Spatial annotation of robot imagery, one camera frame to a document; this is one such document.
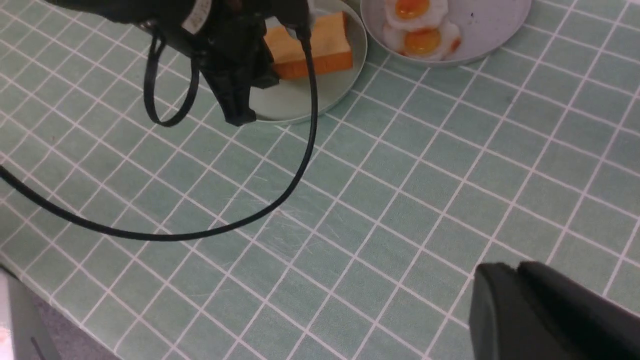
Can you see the toast slice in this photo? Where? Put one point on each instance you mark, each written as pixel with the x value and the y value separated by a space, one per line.
pixel 330 48

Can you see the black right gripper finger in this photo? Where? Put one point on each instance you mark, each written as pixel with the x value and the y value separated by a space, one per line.
pixel 533 312

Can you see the green empty plate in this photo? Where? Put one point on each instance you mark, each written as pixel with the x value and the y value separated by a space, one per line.
pixel 289 102

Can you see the grey egg plate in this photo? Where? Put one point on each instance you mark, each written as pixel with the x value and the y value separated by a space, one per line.
pixel 485 26

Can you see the fried egg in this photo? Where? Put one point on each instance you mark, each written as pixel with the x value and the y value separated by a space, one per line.
pixel 425 44
pixel 414 15

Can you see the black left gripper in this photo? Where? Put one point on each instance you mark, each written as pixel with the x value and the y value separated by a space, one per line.
pixel 226 37

